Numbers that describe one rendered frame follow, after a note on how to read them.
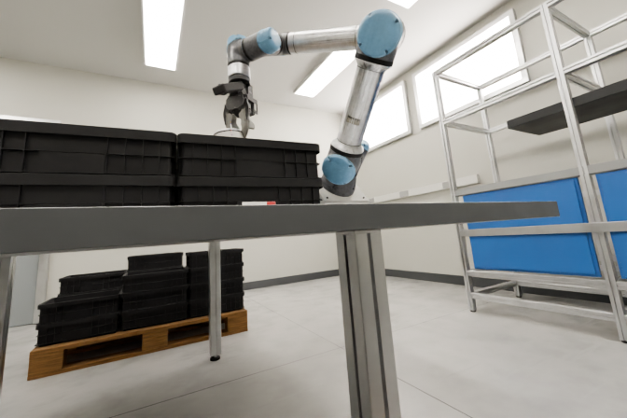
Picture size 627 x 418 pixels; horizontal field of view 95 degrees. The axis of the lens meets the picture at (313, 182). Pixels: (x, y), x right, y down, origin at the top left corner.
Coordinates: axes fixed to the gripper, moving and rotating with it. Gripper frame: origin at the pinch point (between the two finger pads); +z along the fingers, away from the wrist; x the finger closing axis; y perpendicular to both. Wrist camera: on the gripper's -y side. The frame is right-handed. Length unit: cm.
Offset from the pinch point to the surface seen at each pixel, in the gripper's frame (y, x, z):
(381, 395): -22, -43, 59
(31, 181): -42.4, 18.1, 18.7
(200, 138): -18.8, -2.9, 7.4
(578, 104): 135, -140, -29
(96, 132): -34.8, 11.4, 7.4
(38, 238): -58, -22, 32
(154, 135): -26.4, 3.9, 7.4
